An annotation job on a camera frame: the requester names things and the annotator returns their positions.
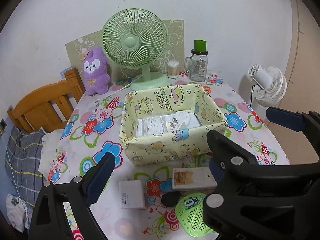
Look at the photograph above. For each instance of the yellow cartoon storage box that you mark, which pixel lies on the yellow cartoon storage box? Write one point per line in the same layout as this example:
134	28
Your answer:
175	145

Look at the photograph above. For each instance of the cotton swab container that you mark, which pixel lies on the cotton swab container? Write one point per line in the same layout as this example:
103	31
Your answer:
173	69

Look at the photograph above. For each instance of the white standing fan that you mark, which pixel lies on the white standing fan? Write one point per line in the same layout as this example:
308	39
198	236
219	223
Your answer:
271	84

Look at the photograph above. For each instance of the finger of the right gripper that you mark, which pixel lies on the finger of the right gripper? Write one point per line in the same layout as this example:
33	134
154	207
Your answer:
307	123
227	153

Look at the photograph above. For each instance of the beige patterned wall board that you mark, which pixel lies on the beige patterned wall board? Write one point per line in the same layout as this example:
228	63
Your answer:
174	50

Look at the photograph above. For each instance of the beige wooden door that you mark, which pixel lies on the beige wooden door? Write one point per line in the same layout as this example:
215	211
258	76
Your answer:
302	74

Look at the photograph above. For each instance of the white cloth on bed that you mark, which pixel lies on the white cloth on bed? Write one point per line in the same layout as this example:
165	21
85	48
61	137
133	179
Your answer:
19	212

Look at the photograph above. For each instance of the wall power socket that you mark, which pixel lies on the wall power socket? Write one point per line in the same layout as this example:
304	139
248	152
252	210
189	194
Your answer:
3	124

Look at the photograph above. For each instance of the glass mason jar mug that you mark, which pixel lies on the glass mason jar mug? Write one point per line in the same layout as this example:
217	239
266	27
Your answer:
196	65

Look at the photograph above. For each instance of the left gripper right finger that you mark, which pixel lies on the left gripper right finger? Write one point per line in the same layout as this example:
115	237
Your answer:
216	170

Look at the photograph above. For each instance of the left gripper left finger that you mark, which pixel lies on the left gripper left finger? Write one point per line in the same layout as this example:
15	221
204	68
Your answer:
49	219

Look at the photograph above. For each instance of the black round small object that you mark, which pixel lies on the black round small object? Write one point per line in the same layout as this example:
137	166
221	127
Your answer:
170	199

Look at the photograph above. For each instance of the white power strip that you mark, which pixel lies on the white power strip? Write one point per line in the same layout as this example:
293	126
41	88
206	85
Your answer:
196	178

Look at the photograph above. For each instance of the green cup on jar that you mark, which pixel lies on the green cup on jar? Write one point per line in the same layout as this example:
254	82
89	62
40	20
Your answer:
200	45

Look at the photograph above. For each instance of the purple plush rabbit toy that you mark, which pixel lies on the purple plush rabbit toy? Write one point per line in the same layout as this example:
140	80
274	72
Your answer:
96	78

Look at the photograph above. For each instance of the green perforated panda case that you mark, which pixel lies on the green perforated panda case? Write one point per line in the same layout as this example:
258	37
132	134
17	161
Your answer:
189	213

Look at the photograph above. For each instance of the green desk fan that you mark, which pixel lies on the green desk fan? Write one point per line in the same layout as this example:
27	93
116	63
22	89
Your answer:
134	39

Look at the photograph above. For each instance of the floral tablecloth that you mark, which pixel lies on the floral tablecloth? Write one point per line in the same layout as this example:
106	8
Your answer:
93	130

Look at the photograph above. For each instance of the grey plaid bedding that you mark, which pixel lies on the grey plaid bedding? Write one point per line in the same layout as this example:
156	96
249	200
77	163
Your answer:
22	159

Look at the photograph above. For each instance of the white 45W charger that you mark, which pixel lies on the white 45W charger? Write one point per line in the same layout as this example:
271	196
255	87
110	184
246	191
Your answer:
131	194

